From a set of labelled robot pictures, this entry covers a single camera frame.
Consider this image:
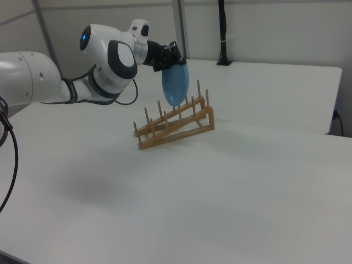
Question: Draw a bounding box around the black cable at table edge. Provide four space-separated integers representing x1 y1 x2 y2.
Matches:
333 109 345 137

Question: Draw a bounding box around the black pole with clamp base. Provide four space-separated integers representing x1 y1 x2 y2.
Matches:
216 0 233 67

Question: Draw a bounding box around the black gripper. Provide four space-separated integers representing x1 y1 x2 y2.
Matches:
142 40 188 73

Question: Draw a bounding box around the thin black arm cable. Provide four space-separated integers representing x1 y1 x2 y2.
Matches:
114 79 139 106

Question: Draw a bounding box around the thick black base cable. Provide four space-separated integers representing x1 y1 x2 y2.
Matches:
0 96 19 215

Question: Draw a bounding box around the blue round plate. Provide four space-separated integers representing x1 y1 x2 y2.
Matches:
161 63 190 108

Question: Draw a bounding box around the wooden plate rack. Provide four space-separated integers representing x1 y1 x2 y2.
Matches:
133 79 215 151

